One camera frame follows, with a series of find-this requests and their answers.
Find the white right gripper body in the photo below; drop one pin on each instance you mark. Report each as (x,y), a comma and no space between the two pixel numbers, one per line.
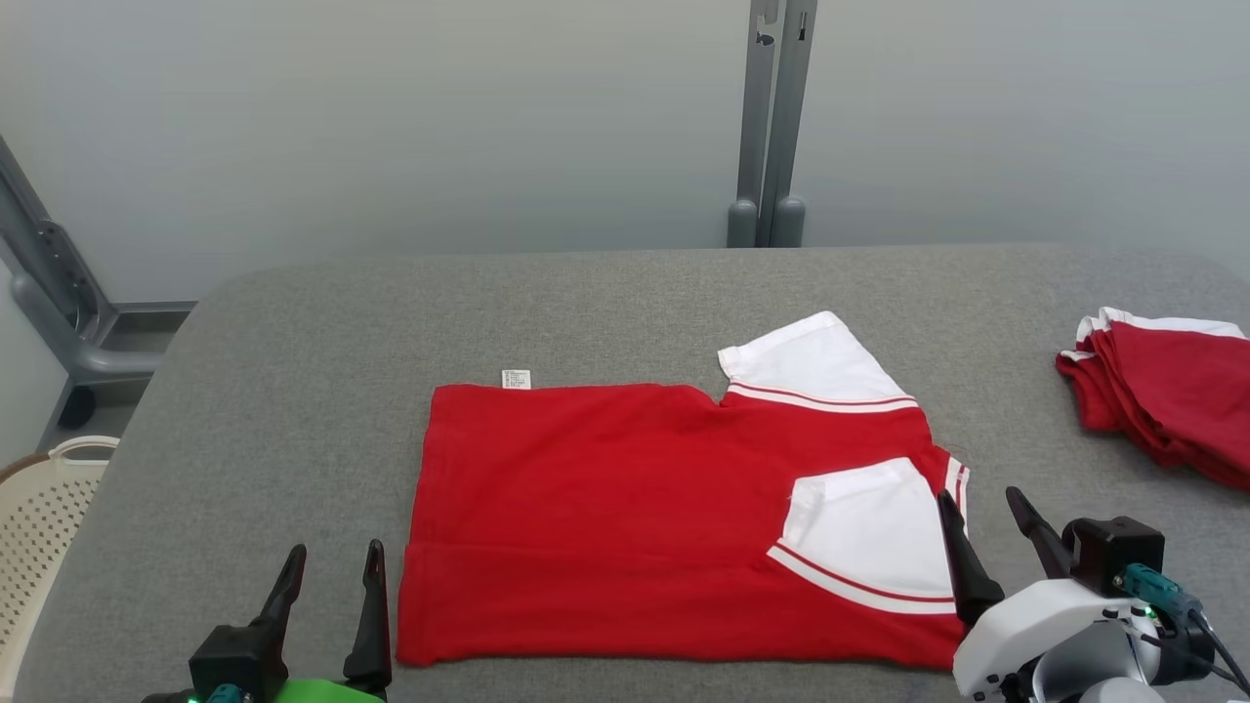
(1025,625)

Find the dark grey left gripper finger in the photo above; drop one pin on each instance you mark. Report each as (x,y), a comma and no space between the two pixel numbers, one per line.
(283,591)
(373,625)

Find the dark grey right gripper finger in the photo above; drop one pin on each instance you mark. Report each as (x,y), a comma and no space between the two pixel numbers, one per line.
(967,576)
(1037,537)

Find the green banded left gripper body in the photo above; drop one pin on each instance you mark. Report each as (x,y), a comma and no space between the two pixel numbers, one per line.
(327,693)

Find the red shorts with white stripes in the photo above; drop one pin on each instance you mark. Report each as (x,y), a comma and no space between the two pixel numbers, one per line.
(1172,391)

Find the red jersey with white sleeves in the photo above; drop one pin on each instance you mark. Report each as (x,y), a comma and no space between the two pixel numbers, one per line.
(586,508)

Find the cream perforated laundry basket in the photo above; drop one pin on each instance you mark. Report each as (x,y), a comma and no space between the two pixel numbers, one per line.
(39,547)

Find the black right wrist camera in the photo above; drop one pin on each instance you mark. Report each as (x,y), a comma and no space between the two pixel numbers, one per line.
(1113,552)

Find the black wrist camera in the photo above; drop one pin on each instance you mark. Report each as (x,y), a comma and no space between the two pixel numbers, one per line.
(239,659)
(1113,552)

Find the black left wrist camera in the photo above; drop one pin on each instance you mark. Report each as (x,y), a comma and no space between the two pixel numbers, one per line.
(239,659)

